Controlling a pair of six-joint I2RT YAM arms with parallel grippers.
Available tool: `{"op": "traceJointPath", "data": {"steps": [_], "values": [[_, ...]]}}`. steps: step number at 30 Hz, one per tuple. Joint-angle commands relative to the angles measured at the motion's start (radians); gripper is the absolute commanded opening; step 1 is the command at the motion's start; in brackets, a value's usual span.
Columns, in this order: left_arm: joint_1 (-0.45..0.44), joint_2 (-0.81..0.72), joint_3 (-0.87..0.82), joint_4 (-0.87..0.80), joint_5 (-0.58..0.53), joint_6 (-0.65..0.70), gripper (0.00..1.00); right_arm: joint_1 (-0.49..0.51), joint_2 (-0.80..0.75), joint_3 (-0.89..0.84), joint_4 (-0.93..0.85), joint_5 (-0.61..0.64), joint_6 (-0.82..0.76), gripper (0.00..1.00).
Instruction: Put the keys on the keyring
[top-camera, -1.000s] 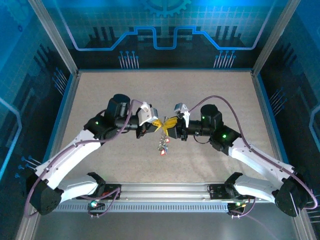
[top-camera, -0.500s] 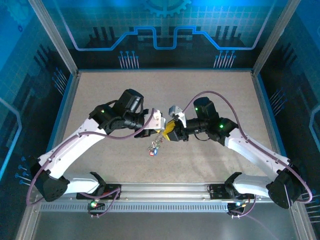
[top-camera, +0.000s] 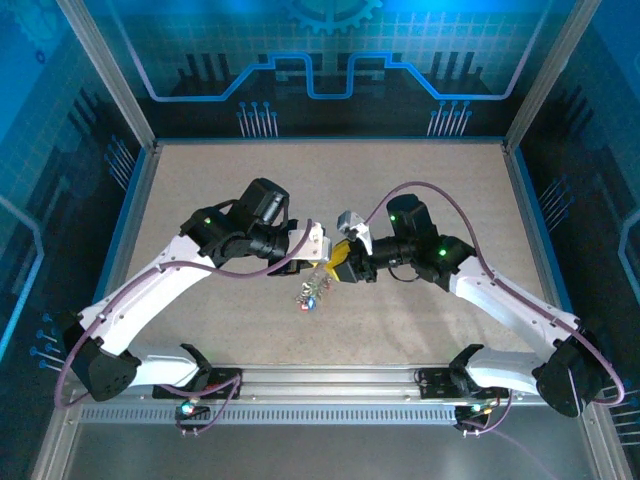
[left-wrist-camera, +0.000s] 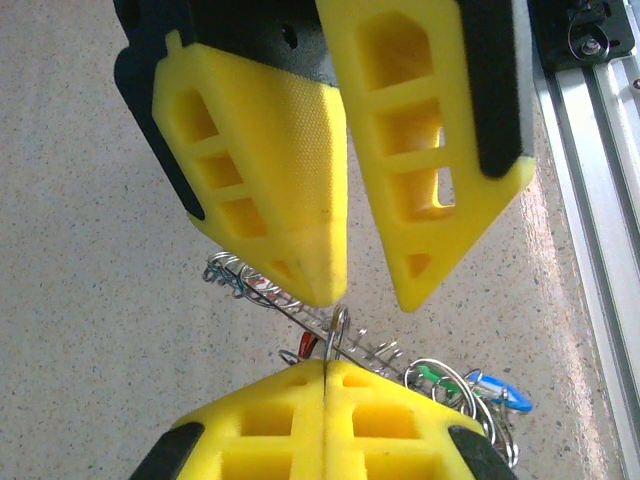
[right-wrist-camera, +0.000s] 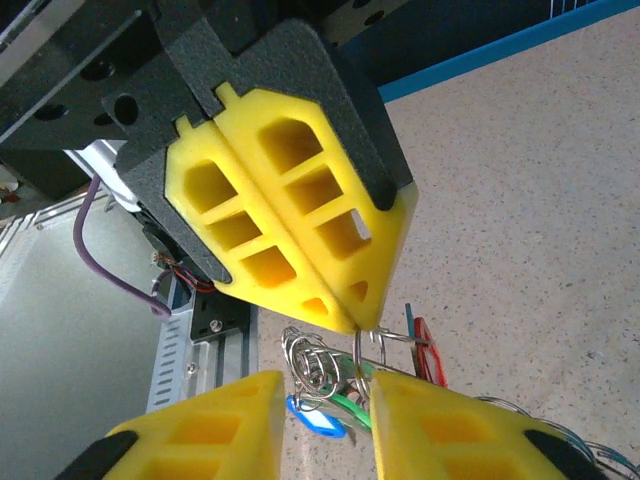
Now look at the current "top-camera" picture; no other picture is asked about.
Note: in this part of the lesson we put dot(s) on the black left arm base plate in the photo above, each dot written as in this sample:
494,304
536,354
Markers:
225,375

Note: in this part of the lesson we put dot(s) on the long aluminium rail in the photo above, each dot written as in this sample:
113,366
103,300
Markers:
325,382

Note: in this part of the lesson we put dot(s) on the aluminium frame post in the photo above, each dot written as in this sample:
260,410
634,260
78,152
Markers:
111,75
550,75

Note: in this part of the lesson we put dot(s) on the flat steel panel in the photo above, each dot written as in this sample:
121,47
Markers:
325,455

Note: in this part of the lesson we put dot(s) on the small LED controller board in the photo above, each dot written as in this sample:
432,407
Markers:
475,411
192,411

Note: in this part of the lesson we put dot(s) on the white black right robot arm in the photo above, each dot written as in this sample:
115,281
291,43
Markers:
500,305

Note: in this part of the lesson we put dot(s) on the blue table edge strip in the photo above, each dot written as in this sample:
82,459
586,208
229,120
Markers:
532,200
120,235

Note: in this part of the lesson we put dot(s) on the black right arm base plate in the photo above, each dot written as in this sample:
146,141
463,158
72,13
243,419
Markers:
435,382

